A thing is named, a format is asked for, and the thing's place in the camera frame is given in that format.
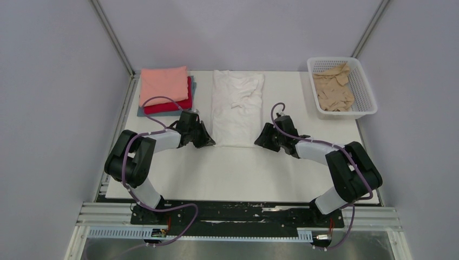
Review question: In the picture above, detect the white t-shirt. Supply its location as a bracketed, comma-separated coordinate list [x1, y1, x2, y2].
[211, 70, 265, 148]

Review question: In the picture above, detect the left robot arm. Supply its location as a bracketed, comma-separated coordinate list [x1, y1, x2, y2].
[104, 110, 216, 224]

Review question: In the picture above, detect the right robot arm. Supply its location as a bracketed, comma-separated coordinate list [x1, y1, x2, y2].
[254, 115, 383, 226]

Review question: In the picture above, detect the folded red t-shirt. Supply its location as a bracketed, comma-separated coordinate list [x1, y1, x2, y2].
[140, 76, 194, 115]

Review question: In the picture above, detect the folded salmon pink t-shirt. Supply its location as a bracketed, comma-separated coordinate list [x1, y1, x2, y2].
[139, 66, 189, 107]

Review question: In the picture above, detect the folded teal t-shirt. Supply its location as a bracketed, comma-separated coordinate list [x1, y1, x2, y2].
[137, 76, 196, 117]

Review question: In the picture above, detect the beige t-shirt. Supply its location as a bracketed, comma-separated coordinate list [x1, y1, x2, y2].
[313, 63, 355, 112]

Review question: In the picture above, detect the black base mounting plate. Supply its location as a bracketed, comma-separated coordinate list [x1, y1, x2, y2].
[130, 199, 345, 238]

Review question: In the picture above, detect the white plastic laundry basket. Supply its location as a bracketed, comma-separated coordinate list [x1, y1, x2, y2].
[307, 57, 377, 120]

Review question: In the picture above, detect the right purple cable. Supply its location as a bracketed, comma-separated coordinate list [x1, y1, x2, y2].
[270, 102, 375, 251]

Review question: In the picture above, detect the white slotted cable duct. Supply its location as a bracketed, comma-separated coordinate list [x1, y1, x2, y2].
[87, 227, 313, 243]

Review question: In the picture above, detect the right aluminium frame post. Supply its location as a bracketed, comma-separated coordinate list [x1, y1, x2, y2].
[351, 0, 392, 59]

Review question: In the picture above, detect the aluminium frame post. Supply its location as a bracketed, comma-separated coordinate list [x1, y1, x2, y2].
[351, 0, 392, 59]
[88, 0, 135, 77]

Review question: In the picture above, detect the left aluminium frame post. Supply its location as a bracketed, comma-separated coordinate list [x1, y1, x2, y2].
[88, 0, 135, 77]

